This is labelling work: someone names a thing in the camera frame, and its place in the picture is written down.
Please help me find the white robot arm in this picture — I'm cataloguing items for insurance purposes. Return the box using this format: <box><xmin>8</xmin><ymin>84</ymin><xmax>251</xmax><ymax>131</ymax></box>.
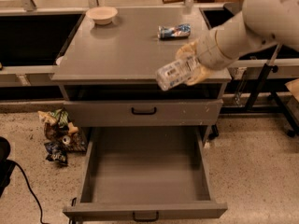
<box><xmin>176</xmin><ymin>0</ymin><xmax>299</xmax><ymax>86</ymax></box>

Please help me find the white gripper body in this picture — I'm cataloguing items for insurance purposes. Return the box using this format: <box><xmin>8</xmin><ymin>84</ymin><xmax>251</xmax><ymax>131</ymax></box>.
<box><xmin>196</xmin><ymin>29</ymin><xmax>237</xmax><ymax>70</ymax></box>

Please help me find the black cable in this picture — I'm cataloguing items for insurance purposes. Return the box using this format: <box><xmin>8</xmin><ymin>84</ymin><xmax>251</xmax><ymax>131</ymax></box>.
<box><xmin>12</xmin><ymin>160</ymin><xmax>50</xmax><ymax>224</ymax></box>

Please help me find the white bowl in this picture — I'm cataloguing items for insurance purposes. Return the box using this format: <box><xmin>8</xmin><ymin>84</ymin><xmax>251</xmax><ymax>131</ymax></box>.
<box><xmin>86</xmin><ymin>7</ymin><xmax>118</xmax><ymax>25</ymax></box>

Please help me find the blue soda can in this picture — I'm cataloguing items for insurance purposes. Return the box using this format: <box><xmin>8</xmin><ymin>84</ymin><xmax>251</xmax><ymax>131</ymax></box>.
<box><xmin>157</xmin><ymin>23</ymin><xmax>191</xmax><ymax>39</ymax></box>

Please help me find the open grey middle drawer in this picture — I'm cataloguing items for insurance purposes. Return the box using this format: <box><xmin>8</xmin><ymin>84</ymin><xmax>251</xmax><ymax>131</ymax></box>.
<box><xmin>64</xmin><ymin>126</ymin><xmax>227</xmax><ymax>224</ymax></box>

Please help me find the closed grey top drawer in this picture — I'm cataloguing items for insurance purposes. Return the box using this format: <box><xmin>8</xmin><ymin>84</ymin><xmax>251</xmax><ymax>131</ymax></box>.
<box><xmin>64</xmin><ymin>99</ymin><xmax>222</xmax><ymax>127</ymax></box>

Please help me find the blue chip bag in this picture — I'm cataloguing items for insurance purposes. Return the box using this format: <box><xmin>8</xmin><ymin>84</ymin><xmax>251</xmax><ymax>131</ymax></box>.
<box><xmin>44</xmin><ymin>142</ymin><xmax>67</xmax><ymax>165</ymax></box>

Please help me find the wooden stick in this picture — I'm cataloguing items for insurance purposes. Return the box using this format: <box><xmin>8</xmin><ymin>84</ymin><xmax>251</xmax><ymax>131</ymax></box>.
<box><xmin>162</xmin><ymin>0</ymin><xmax>185</xmax><ymax>4</ymax></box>

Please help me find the black device on floor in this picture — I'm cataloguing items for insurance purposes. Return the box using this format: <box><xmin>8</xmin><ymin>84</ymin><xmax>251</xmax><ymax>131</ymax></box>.
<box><xmin>0</xmin><ymin>137</ymin><xmax>16</xmax><ymax>197</ymax></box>

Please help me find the green striped snack bag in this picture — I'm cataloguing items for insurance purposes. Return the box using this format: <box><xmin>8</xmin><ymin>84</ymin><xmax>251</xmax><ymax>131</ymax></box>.
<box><xmin>37</xmin><ymin>109</ymin><xmax>69</xmax><ymax>128</ymax></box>

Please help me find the grey drawer cabinet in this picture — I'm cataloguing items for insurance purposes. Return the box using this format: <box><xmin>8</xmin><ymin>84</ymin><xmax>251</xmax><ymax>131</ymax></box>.
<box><xmin>51</xmin><ymin>6</ymin><xmax>233</xmax><ymax>135</ymax></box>

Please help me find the blue label plastic bottle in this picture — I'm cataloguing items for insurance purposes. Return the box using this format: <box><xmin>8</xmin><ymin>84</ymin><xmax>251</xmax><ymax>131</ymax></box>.
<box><xmin>156</xmin><ymin>56</ymin><xmax>200</xmax><ymax>91</ymax></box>

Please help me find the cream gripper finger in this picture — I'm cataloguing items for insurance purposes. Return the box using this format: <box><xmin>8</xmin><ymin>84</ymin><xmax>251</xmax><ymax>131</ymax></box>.
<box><xmin>185</xmin><ymin>65</ymin><xmax>213</xmax><ymax>86</ymax></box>
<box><xmin>175</xmin><ymin>41</ymin><xmax>197</xmax><ymax>59</ymax></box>

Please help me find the black tray table stand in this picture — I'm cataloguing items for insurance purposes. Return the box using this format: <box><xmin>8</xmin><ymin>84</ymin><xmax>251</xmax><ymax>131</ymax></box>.
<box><xmin>221</xmin><ymin>46</ymin><xmax>299</xmax><ymax>137</ymax></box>

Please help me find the brown snack bag pile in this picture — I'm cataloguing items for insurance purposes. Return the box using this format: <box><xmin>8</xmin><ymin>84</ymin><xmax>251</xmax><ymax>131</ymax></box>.
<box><xmin>44</xmin><ymin>123</ymin><xmax>88</xmax><ymax>152</ymax></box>

